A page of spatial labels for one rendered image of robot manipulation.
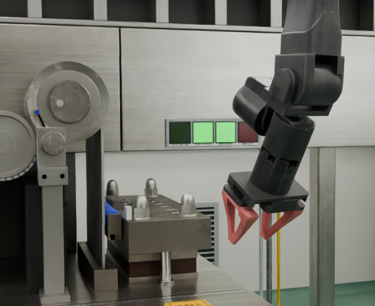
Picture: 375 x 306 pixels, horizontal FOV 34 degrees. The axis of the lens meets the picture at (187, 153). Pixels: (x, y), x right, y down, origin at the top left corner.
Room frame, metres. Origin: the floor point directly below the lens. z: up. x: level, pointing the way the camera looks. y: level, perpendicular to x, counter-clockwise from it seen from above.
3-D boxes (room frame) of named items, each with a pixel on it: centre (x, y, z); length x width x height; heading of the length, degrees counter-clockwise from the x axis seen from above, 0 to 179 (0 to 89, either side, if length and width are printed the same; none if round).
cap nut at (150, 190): (1.49, 0.09, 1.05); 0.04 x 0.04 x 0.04
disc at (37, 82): (1.12, 0.21, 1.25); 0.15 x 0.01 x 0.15; 106
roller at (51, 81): (1.24, 0.25, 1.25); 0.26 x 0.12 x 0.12; 16
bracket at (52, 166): (1.07, 0.24, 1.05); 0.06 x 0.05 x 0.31; 16
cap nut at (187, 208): (1.19, 0.00, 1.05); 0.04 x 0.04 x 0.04
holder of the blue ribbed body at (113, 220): (1.26, 0.17, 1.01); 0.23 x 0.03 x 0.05; 16
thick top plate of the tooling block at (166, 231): (1.33, 0.09, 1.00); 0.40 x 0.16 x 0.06; 16
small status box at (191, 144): (1.54, -0.07, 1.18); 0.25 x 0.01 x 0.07; 106
